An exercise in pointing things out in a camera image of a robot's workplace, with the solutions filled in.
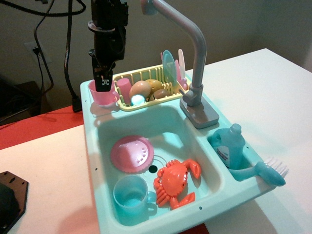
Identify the beige toy egg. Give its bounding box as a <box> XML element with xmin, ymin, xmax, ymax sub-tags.
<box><xmin>129</xmin><ymin>80</ymin><xmax>151</xmax><ymax>98</ymax></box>

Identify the blue dish soap bottle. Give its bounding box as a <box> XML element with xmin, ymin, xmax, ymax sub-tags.
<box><xmin>209</xmin><ymin>123</ymin><xmax>245</xmax><ymax>170</ymax></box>

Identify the teal ball toy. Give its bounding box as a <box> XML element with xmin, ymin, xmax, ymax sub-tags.
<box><xmin>131</xmin><ymin>94</ymin><xmax>145</xmax><ymax>106</ymax></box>

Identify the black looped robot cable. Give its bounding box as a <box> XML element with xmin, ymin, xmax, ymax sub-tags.
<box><xmin>0</xmin><ymin>0</ymin><xmax>86</xmax><ymax>18</ymax></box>

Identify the blue toy cup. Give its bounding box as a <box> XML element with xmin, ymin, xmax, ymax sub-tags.
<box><xmin>113</xmin><ymin>175</ymin><xmax>156</xmax><ymax>215</ymax></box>

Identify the orange toy crab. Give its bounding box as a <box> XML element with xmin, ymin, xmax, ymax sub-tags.
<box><xmin>153</xmin><ymin>159</ymin><xmax>201</xmax><ymax>210</ymax></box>

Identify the pink toy cup with handle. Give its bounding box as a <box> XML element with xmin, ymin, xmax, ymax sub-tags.
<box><xmin>88</xmin><ymin>80</ymin><xmax>119</xmax><ymax>106</ymax></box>

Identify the pink tumbler in rack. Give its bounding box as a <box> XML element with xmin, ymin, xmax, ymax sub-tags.
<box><xmin>117</xmin><ymin>78</ymin><xmax>132</xmax><ymax>105</ymax></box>

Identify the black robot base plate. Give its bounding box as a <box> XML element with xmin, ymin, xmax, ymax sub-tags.
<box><xmin>0</xmin><ymin>171</ymin><xmax>29</xmax><ymax>234</ymax></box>

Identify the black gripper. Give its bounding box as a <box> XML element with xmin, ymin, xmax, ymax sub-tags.
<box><xmin>88</xmin><ymin>20</ymin><xmax>126</xmax><ymax>92</ymax></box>

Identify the white wall outlet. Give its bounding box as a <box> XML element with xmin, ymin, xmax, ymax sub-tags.
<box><xmin>24</xmin><ymin>41</ymin><xmax>52</xmax><ymax>65</ymax></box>

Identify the toy potato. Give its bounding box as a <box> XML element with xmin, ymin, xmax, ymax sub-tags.
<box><xmin>146</xmin><ymin>79</ymin><xmax>163</xmax><ymax>94</ymax></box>

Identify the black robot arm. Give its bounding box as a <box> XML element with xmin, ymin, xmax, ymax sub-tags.
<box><xmin>88</xmin><ymin>0</ymin><xmax>129</xmax><ymax>92</ymax></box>

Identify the blue dish brush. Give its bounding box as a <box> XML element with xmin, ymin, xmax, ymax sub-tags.
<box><xmin>229</xmin><ymin>158</ymin><xmax>289</xmax><ymax>187</ymax></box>

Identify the black power cable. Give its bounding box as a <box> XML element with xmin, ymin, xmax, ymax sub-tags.
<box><xmin>33</xmin><ymin>0</ymin><xmax>55</xmax><ymax>97</ymax></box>

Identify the yellow dish drying rack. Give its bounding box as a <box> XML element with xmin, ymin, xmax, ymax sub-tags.
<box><xmin>113</xmin><ymin>65</ymin><xmax>191</xmax><ymax>112</ymax></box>

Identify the pink plate in rack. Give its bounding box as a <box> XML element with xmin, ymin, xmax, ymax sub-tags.
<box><xmin>176</xmin><ymin>49</ymin><xmax>186</xmax><ymax>81</ymax></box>

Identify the teal plate in rack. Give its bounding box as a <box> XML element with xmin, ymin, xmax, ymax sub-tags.
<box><xmin>162</xmin><ymin>50</ymin><xmax>177</xmax><ymax>87</ymax></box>

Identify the pink toy plate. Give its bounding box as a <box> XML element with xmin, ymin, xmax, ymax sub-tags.
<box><xmin>110</xmin><ymin>135</ymin><xmax>154</xmax><ymax>174</ymax></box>

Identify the teal toy sink unit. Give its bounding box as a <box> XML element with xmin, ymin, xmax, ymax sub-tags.
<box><xmin>80</xmin><ymin>82</ymin><xmax>273</xmax><ymax>234</ymax></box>

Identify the brown toy kiwi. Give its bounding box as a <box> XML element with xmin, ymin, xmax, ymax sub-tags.
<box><xmin>148</xmin><ymin>89</ymin><xmax>170</xmax><ymax>101</ymax></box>

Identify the grey toy faucet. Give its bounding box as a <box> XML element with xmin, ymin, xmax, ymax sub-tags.
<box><xmin>140</xmin><ymin>0</ymin><xmax>219</xmax><ymax>129</ymax></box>

